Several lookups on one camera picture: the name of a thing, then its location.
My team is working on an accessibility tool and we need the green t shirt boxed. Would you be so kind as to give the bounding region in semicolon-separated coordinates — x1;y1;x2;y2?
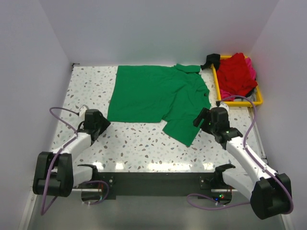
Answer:
107;64;211;147

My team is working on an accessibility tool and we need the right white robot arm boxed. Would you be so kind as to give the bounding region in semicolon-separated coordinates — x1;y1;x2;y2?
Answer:
193;107;294;219

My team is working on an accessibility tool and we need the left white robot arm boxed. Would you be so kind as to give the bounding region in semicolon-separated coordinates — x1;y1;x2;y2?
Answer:
33;109;110;197

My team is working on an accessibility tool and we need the grey garment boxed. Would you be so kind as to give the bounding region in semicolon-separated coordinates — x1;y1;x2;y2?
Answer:
245;88;257;102

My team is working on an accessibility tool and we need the yellow plastic bin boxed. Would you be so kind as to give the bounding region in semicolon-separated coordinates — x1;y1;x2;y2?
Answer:
211;53;263;107

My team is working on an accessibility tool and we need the red t shirt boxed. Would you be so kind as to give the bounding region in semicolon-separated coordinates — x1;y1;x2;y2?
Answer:
215;52;259;96

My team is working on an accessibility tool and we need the black garment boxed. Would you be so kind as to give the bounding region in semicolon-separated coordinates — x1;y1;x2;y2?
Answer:
201;54;221;70

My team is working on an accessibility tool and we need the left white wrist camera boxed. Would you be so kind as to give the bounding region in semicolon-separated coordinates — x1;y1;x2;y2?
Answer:
78;105;89;119

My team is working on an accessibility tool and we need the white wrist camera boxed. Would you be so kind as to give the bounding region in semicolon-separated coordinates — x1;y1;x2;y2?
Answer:
215;101;229;112
78;105;89;119

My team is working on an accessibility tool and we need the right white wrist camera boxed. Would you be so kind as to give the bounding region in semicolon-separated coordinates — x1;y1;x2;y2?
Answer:
215;101;229;112

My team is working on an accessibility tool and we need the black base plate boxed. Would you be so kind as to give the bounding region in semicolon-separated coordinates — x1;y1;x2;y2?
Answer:
73;172;232;201

